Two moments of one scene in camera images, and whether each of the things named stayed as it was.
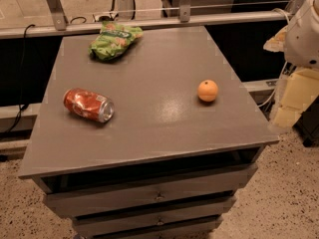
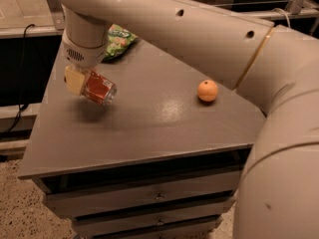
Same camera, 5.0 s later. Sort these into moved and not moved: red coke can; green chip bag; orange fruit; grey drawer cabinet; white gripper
Moved: red coke can; white gripper
Not moved: orange fruit; grey drawer cabinet; green chip bag
